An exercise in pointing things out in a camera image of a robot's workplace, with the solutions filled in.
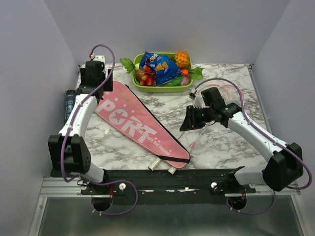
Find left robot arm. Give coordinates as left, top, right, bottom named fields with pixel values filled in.
left=48, top=56, right=113, bottom=194

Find white racket handle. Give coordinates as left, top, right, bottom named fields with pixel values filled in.
left=168, top=167, right=177, bottom=175
left=148, top=158, right=161, bottom=171

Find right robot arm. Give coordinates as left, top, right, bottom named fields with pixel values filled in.
left=180, top=87, right=303, bottom=193

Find green fake leaf right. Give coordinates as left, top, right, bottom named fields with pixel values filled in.
left=189, top=66, right=204, bottom=80

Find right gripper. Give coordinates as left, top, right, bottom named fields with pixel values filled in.
left=179, top=105, right=214, bottom=131

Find green plastic bin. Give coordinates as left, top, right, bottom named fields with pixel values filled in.
left=132, top=52, right=194, bottom=93

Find brown toy fruit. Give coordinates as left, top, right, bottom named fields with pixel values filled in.
left=135, top=68, right=145, bottom=83

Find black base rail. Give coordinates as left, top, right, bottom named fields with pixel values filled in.
left=50, top=168, right=279, bottom=205

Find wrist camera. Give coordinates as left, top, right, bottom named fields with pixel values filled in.
left=189, top=89, right=204, bottom=108
left=89, top=53, right=106, bottom=63

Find blue chips bag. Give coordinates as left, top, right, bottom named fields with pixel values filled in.
left=139, top=52, right=182, bottom=86

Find pink racket bag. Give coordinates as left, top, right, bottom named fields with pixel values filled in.
left=95, top=81, right=190, bottom=169

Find green fake leaf left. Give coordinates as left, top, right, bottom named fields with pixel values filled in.
left=120, top=58, right=135, bottom=74

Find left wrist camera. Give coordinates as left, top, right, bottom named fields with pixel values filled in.
left=89, top=53, right=106, bottom=63

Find red toy berries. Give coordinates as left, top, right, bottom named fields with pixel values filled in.
left=140, top=65, right=156, bottom=87

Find pink badminton racket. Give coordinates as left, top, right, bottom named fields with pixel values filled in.
left=180, top=84, right=241, bottom=132
left=189, top=83, right=239, bottom=151

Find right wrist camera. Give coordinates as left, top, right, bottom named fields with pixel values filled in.
left=189, top=89, right=204, bottom=108

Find black shuttlecock tube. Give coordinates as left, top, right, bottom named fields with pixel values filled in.
left=64, top=89, right=76, bottom=124

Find toy pineapple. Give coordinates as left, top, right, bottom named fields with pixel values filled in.
left=173, top=52, right=190, bottom=69

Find toy carrot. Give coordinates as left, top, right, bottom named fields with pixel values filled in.
left=181, top=69, right=189, bottom=77

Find pink toy vegetable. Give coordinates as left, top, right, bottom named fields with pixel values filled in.
left=180, top=77, right=190, bottom=86

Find green fake leaf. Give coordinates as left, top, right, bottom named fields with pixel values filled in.
left=189, top=66, right=204, bottom=80
left=120, top=58, right=135, bottom=74

